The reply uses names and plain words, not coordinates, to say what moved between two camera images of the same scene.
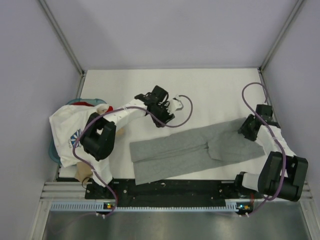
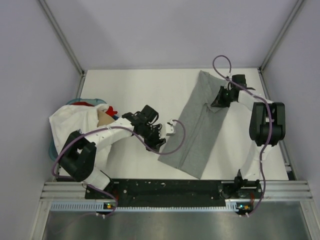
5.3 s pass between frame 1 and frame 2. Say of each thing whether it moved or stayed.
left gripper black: moved
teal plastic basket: stayed
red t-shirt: stayed
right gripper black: moved
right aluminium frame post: stayed
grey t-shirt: moved
